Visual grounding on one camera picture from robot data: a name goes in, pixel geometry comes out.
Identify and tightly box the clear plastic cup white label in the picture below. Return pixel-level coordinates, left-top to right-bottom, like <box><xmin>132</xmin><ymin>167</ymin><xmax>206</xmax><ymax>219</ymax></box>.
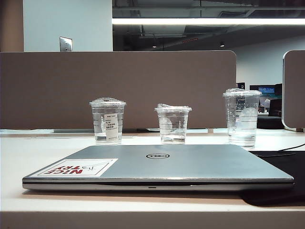
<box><xmin>89</xmin><ymin>97</ymin><xmax>127</xmax><ymax>146</ymax></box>

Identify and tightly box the wide brown desk partition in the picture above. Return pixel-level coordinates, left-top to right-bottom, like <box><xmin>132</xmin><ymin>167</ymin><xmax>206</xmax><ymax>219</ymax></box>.
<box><xmin>0</xmin><ymin>50</ymin><xmax>238</xmax><ymax>131</ymax></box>

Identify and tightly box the tall clear plastic lidded cup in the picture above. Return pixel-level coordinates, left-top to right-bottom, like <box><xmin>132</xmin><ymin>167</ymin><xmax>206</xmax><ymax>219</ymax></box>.
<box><xmin>222</xmin><ymin>88</ymin><xmax>263</xmax><ymax>149</ymax></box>

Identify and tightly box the short clear plastic lidded cup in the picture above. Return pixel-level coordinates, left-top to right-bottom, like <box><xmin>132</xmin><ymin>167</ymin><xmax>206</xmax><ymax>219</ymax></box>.
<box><xmin>153</xmin><ymin>103</ymin><xmax>193</xmax><ymax>145</ymax></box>

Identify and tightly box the metal wall switch plate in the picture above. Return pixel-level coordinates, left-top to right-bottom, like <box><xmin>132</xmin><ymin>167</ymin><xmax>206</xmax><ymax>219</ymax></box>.
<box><xmin>59</xmin><ymin>36</ymin><xmax>73</xmax><ymax>52</ymax></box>

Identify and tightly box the brown partition with white edge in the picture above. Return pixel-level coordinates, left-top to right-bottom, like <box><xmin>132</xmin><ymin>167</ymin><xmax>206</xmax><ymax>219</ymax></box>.
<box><xmin>282</xmin><ymin>50</ymin><xmax>305</xmax><ymax>132</ymax></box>

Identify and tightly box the silver Dell laptop with sticker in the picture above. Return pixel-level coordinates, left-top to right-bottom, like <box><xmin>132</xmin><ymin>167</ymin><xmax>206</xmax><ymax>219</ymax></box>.
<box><xmin>22</xmin><ymin>144</ymin><xmax>295</xmax><ymax>192</ymax></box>

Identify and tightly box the black mouse pad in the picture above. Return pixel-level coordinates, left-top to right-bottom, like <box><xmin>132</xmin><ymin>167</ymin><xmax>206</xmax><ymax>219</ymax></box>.
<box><xmin>239</xmin><ymin>150</ymin><xmax>305</xmax><ymax>207</ymax></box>

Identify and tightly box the long white ceiling light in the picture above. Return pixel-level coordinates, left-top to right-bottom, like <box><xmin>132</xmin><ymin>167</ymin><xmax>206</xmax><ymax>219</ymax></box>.
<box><xmin>112</xmin><ymin>18</ymin><xmax>305</xmax><ymax>26</ymax></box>

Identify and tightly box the thin black cable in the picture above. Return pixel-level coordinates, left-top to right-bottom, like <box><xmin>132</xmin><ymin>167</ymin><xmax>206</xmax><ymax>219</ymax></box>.
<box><xmin>280</xmin><ymin>142</ymin><xmax>305</xmax><ymax>152</ymax></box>

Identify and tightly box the black office chair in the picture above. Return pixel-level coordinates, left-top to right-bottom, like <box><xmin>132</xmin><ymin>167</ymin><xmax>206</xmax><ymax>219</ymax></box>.
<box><xmin>256</xmin><ymin>98</ymin><xmax>283</xmax><ymax>129</ymax></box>

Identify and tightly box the background computer monitor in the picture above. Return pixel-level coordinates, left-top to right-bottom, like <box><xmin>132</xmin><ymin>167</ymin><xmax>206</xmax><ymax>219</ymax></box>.
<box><xmin>249</xmin><ymin>83</ymin><xmax>283</xmax><ymax>96</ymax></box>

